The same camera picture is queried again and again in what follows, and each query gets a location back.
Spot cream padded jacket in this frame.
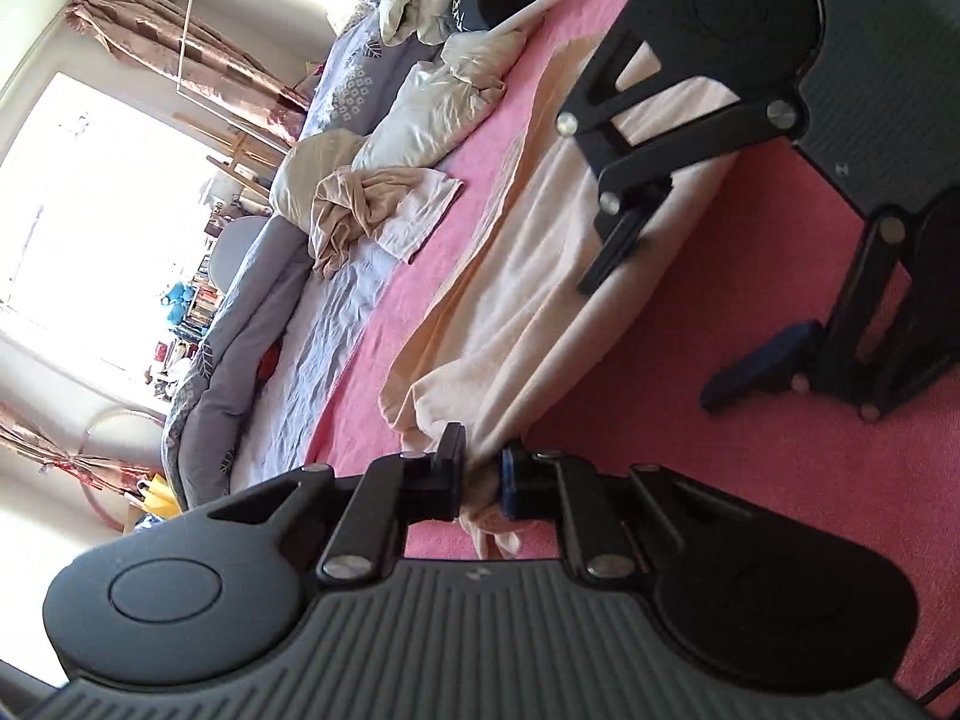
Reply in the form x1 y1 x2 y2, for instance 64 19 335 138
351 0 530 175

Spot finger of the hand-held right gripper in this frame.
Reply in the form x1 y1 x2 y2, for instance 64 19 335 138
557 21 812 299
700 199 960 422

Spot beige long-sleeve shirt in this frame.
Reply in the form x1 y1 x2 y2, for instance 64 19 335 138
379 37 740 560

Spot bright window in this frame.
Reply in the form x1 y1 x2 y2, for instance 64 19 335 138
0 71 252 395

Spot dark navy printed garment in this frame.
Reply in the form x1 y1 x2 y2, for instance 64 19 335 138
450 0 542 36

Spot lavender bed sheet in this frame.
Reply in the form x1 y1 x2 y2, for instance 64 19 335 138
229 251 407 494

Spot blue plush toy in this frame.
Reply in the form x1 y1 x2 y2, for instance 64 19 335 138
163 281 197 325

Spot cream pillow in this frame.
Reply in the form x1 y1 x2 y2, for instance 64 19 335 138
268 127 365 222

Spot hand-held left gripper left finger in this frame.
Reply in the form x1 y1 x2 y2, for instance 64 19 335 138
206 422 470 587

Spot brown patterned curtain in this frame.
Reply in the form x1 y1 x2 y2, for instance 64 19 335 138
0 400 164 497
64 0 313 156

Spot hula hoop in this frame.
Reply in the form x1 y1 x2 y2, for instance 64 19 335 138
81 405 167 535

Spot grey leaf-print quilt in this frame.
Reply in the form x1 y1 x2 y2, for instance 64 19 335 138
161 15 436 512

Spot tan satin garment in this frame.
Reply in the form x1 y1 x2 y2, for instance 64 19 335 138
309 165 466 280

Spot yellow bag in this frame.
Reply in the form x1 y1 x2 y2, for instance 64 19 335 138
137 475 186 520

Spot white plastic tube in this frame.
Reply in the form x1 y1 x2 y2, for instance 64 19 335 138
490 0 565 34

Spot grey round chair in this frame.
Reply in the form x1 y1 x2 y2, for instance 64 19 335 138
208 216 272 302

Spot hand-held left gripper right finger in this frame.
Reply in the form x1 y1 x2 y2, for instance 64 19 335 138
499 444 758 582

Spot wooden easel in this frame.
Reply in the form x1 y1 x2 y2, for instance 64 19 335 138
171 112 295 202

